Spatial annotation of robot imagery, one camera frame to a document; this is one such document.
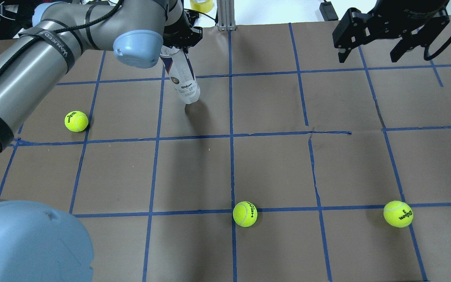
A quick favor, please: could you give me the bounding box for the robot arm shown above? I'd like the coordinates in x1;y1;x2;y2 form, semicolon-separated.
0;0;203;282
332;0;450;63

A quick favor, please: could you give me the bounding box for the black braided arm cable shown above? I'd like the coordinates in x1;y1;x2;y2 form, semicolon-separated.
0;0;124;100

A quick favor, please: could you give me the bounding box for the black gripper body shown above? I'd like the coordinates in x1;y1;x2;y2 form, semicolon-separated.
163;10;203;49
332;0;450;50

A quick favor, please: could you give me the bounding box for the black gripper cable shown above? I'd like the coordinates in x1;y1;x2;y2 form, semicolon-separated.
423;6;451;61

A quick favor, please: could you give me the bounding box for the yellow tape roll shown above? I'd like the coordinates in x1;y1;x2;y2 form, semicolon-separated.
190;0;214;14

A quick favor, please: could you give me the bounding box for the yellow Head tennis ball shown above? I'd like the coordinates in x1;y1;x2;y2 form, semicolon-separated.
233;201;258;228

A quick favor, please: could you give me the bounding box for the aluminium frame post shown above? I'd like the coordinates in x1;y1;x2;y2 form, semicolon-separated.
216;0;237;31

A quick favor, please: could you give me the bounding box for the Wilson tennis ball can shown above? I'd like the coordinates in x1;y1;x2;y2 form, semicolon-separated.
160;46;200;104

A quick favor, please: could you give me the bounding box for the yellow tennis ball near right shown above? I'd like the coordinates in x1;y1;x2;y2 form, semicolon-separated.
64;111;89;132

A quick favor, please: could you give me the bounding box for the yellow tennis ball far left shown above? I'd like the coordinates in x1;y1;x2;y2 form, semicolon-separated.
383;201;414;228

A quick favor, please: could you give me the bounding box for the small black power adapter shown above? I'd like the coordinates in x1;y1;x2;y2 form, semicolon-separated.
319;0;339;22

